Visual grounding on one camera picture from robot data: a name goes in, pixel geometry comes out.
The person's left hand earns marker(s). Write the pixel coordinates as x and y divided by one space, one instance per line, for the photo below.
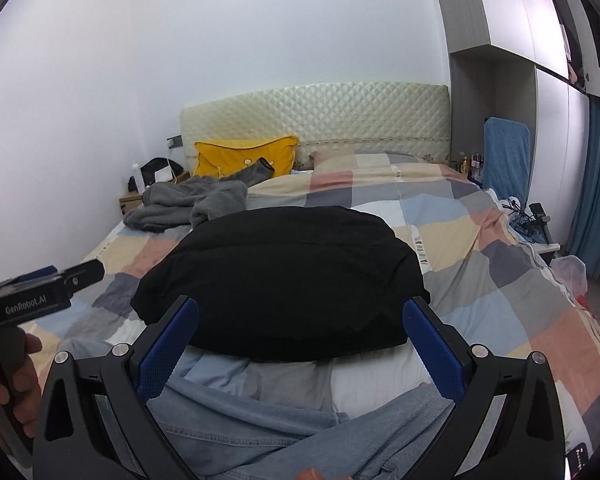
27 390

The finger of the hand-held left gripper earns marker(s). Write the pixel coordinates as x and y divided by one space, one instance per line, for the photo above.
37 272
87 272

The blue padded board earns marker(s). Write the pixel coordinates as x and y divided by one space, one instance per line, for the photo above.
505 155

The black bag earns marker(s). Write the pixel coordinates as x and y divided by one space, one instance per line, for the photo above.
152 165

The person's blue jeans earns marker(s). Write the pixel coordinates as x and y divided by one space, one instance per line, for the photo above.
260 435

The black puffer jacket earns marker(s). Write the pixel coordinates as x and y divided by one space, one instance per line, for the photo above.
290 275

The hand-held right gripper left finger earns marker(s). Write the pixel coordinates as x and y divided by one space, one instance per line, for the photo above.
167 345

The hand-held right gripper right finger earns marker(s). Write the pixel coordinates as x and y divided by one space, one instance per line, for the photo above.
432 350

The cream quilted headboard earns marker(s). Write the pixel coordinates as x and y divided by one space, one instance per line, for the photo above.
330 110

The white side shelf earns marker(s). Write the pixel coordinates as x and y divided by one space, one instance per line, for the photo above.
545 248

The white bottle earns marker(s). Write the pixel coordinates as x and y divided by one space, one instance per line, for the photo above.
136 177

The dark wall socket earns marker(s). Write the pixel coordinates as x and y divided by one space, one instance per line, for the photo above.
174 140

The dark grey cloth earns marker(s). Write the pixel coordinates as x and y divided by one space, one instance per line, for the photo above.
255 170

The yellow pillow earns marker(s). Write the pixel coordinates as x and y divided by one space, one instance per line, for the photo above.
240 152

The blue curtain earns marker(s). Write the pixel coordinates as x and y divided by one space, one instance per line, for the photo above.
592 185

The grey fleece garment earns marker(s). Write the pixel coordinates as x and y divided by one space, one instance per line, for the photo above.
180 200

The clear plastic bag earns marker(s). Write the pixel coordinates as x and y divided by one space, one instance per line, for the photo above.
572 272

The plaid pillow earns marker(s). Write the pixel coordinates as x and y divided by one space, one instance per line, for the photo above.
365 160

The row of small bottles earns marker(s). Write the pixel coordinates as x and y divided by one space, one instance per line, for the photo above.
470 165

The grey and white wardrobe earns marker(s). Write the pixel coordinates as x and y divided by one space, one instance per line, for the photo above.
550 135

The plaid pastel blanket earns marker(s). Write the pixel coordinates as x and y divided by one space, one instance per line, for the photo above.
480 260

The wooden nightstand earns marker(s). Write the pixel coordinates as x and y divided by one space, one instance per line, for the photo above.
130 205

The white box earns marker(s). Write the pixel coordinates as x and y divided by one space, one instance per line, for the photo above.
164 174

